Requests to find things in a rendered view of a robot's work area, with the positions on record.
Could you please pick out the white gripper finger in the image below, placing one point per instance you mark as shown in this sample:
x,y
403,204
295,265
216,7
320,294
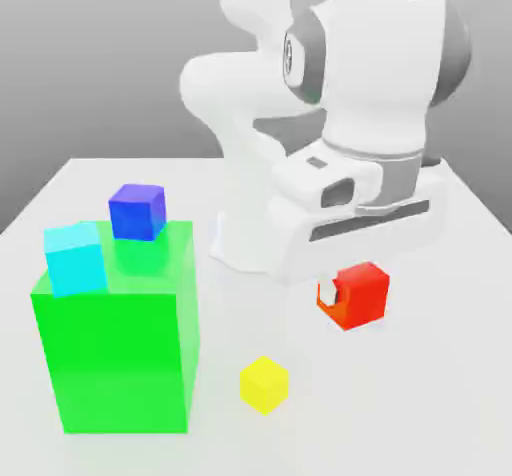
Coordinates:
x,y
328,292

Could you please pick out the small cyan cube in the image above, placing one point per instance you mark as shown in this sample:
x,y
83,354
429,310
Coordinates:
x,y
76,264

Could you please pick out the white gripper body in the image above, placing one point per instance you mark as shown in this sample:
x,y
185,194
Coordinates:
x,y
360,244

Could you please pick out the small blue cube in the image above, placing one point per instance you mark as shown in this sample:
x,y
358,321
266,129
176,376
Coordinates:
x,y
136,214

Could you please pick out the small red cube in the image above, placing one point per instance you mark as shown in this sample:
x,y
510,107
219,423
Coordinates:
x,y
362,296

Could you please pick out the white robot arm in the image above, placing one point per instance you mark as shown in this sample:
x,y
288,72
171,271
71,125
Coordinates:
x,y
380,64

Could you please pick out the large green box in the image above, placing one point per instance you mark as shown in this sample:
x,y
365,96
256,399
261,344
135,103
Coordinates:
x,y
116,356

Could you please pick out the small yellow cube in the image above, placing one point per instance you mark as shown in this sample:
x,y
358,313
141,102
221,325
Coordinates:
x,y
264,386

